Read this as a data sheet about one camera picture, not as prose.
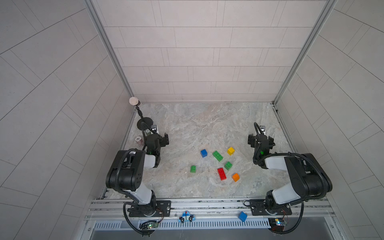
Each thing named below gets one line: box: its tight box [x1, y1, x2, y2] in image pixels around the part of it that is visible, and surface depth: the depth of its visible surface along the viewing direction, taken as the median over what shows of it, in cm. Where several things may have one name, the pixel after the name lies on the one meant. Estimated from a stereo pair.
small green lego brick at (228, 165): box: [224, 161, 233, 171], surface depth 84 cm
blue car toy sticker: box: [178, 210, 196, 223], surface depth 69 cm
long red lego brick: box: [217, 167, 227, 181], surface depth 83 cm
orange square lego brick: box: [231, 173, 241, 182], surface depth 82 cm
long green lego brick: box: [212, 150, 223, 162], surface depth 90 cm
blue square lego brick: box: [200, 149, 208, 158], surface depth 89 cm
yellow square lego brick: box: [227, 147, 235, 156], surface depth 91 cm
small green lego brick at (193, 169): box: [190, 165, 197, 173], surface depth 85 cm
